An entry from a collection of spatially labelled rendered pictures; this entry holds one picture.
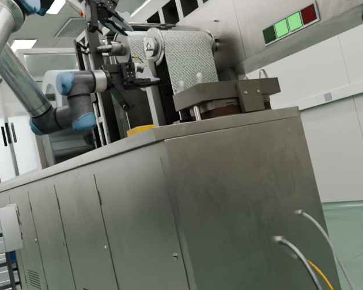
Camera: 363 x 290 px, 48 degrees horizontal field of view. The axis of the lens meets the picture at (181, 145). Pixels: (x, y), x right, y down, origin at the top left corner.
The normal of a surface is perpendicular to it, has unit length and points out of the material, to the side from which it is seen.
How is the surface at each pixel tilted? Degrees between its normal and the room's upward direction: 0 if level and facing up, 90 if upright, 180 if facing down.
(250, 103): 90
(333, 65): 90
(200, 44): 90
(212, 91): 90
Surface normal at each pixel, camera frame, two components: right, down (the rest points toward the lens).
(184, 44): 0.57, -0.16
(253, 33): -0.79, 0.15
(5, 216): 0.37, -0.12
